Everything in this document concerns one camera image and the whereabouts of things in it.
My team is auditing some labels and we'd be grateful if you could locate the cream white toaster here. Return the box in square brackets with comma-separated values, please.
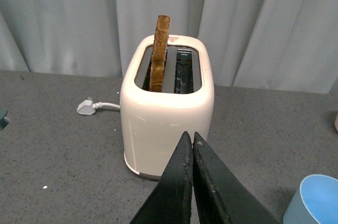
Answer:
[120, 35, 214, 180]

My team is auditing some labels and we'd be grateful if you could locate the light blue plastic cup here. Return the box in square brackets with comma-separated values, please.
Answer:
[283, 174, 337, 223]

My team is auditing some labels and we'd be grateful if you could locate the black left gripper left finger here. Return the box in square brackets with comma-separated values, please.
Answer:
[131, 132, 193, 223]

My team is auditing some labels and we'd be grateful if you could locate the white power plug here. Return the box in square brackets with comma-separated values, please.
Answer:
[77, 99, 97, 116]

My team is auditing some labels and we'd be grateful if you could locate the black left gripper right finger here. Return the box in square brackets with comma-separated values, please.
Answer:
[193, 133, 279, 223]

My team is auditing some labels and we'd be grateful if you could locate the toasted bread slice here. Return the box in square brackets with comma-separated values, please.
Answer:
[149, 15, 171, 92]

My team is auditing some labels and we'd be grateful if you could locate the green dish rack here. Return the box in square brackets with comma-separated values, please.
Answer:
[0, 109, 9, 130]

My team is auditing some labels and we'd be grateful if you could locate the grey pleated curtain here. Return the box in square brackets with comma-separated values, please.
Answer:
[0, 0, 338, 95]

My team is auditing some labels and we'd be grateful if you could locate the pink plastic bowl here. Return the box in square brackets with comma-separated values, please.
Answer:
[334, 114, 338, 131]

